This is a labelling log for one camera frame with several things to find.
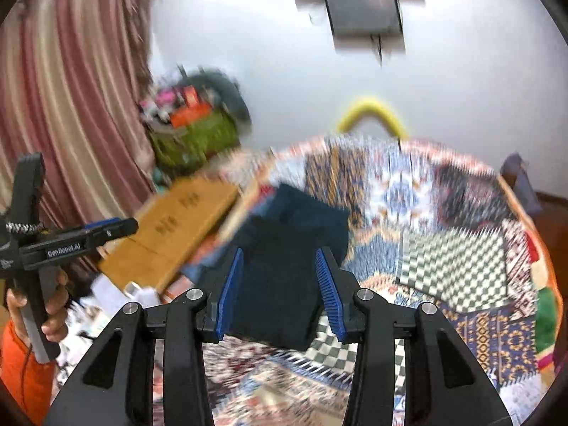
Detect small orange box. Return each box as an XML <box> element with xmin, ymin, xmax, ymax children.
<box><xmin>170</xmin><ymin>104</ymin><xmax>210</xmax><ymax>128</ymax></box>

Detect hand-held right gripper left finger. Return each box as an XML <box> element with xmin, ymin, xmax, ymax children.
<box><xmin>42</xmin><ymin>247</ymin><xmax>246</xmax><ymax>426</ymax></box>

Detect grey wall air conditioner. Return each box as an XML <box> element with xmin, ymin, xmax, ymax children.
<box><xmin>284</xmin><ymin>0</ymin><xmax>427</xmax><ymax>70</ymax></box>

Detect purple grey cloth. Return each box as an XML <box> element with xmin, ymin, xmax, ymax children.
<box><xmin>501</xmin><ymin>153</ymin><xmax>543</xmax><ymax>219</ymax></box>

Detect brown cardboard box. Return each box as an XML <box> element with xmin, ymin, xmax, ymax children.
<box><xmin>97</xmin><ymin>177</ymin><xmax>243</xmax><ymax>292</ymax></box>

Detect blue denim garment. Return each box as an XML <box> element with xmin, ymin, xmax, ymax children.
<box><xmin>184</xmin><ymin>194</ymin><xmax>285</xmax><ymax>281</ymax></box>

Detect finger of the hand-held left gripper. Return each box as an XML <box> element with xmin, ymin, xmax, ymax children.
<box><xmin>82</xmin><ymin>217</ymin><xmax>139</xmax><ymax>245</ymax></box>

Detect dark teal pants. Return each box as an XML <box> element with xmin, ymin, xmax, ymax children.
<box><xmin>224</xmin><ymin>183</ymin><xmax>352</xmax><ymax>352</ymax></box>

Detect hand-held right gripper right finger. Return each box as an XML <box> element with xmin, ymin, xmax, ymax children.
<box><xmin>314</xmin><ymin>246</ymin><xmax>515</xmax><ymax>426</ymax></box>

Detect light wooden slat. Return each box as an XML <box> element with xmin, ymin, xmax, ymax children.
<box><xmin>217</xmin><ymin>171</ymin><xmax>269</xmax><ymax>241</ymax></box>

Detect yellow curved handle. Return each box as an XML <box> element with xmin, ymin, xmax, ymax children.
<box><xmin>336</xmin><ymin>95</ymin><xmax>410</xmax><ymax>139</ymax></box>

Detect dark round bag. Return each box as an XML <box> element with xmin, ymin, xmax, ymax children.
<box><xmin>195</xmin><ymin>68</ymin><xmax>252</xmax><ymax>130</ymax></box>

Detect colourful patchwork blanket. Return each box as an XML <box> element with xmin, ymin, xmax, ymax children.
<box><xmin>153</xmin><ymin>135</ymin><xmax>564</xmax><ymax>426</ymax></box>

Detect person's left hand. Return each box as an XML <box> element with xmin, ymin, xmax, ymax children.
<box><xmin>5</xmin><ymin>270</ymin><xmax>70</xmax><ymax>342</ymax></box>

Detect green bag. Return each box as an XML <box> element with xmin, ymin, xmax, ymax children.
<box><xmin>146</xmin><ymin>113</ymin><xmax>243</xmax><ymax>175</ymax></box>

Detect brown wooden furniture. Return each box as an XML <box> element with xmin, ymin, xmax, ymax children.
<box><xmin>535</xmin><ymin>191</ymin><xmax>568</xmax><ymax>232</ymax></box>

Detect pink striped curtain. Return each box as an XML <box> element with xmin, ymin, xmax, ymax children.
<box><xmin>0</xmin><ymin>0</ymin><xmax>157</xmax><ymax>276</ymax></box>

